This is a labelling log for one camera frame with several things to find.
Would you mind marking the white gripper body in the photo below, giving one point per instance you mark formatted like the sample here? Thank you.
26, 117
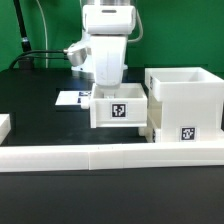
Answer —
108, 55

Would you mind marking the white drawer box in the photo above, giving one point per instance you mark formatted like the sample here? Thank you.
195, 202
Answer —
152, 132
128, 107

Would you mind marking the white drawer cabinet housing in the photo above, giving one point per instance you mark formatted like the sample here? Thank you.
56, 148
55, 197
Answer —
189, 102

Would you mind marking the white front drawer box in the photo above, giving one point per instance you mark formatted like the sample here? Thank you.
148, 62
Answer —
152, 132

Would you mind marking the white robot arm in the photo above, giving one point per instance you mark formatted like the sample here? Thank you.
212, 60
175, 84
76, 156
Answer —
106, 25

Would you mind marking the fiducial marker sheet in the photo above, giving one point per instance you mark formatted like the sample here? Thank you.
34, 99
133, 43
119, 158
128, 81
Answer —
66, 98

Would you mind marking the black pole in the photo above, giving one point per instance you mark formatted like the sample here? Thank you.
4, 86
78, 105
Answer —
24, 38

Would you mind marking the white L-shaped border fence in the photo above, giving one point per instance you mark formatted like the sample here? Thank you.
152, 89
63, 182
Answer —
99, 157

